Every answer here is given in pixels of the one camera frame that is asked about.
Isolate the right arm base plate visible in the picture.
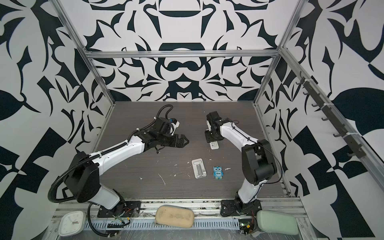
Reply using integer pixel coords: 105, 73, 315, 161
220, 199, 262, 217

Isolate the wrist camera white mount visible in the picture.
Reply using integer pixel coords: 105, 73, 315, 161
206, 120, 212, 132
169, 118, 180, 132

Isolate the white slotted cable duct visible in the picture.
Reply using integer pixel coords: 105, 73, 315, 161
92, 219, 240, 231

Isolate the tan sponge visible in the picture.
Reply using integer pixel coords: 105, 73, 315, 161
155, 205, 195, 229

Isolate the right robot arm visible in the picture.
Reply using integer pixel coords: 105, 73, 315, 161
205, 112, 278, 204

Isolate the white remote control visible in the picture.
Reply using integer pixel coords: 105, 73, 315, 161
210, 141, 219, 150

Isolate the white square clock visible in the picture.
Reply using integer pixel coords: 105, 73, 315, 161
59, 211, 86, 237

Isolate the black corrugated cable conduit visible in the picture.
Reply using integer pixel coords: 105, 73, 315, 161
47, 104, 175, 238

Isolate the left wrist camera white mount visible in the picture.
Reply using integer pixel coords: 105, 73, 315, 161
169, 118, 180, 132

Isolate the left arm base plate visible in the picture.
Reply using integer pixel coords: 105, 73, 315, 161
97, 201, 141, 218

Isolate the pale green sponge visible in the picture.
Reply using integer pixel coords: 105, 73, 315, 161
256, 210, 299, 236

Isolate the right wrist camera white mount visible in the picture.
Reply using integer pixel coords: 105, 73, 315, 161
206, 120, 212, 132

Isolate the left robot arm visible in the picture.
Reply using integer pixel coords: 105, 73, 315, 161
64, 117, 189, 210

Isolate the black wall hook rail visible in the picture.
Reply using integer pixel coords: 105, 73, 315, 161
297, 76, 367, 159

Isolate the blue owl figurine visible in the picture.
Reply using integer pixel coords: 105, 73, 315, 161
213, 167, 224, 180

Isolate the small circuit board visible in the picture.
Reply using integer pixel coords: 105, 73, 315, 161
239, 218, 256, 235

